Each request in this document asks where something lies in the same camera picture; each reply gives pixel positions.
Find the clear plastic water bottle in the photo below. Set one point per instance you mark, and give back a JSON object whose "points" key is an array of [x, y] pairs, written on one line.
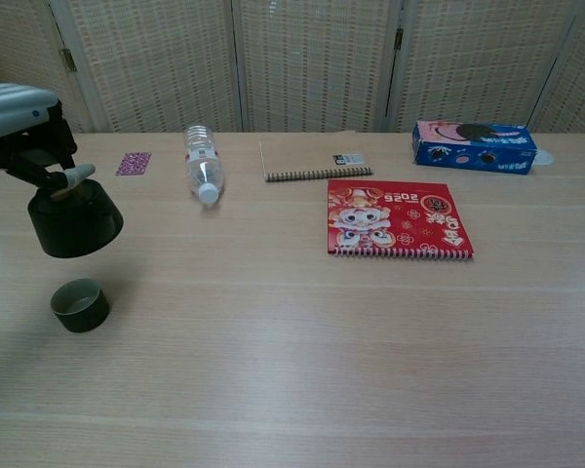
{"points": [[204, 166]]}

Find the red spiral desk calendar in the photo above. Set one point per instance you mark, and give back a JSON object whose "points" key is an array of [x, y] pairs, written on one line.
{"points": [[400, 224]]}

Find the dark green cup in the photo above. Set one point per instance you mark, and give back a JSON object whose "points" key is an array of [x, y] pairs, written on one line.
{"points": [[85, 319]]}

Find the woven folding screen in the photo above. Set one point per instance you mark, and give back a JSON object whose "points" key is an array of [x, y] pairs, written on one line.
{"points": [[312, 63]]}

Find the kraft spiral notebook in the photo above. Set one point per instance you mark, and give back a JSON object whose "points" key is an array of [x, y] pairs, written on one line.
{"points": [[307, 156]]}

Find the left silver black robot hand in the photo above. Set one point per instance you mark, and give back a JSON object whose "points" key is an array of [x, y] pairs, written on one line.
{"points": [[14, 109]]}

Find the brass screen hinge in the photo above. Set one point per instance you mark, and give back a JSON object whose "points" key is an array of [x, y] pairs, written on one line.
{"points": [[68, 60]]}

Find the dark screen hinge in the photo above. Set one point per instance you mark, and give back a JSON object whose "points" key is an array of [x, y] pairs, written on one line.
{"points": [[399, 39]]}

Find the pink patterned card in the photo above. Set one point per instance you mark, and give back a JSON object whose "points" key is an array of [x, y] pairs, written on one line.
{"points": [[133, 163]]}

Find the blue cookie box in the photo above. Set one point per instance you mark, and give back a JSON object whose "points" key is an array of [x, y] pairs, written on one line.
{"points": [[473, 151]]}

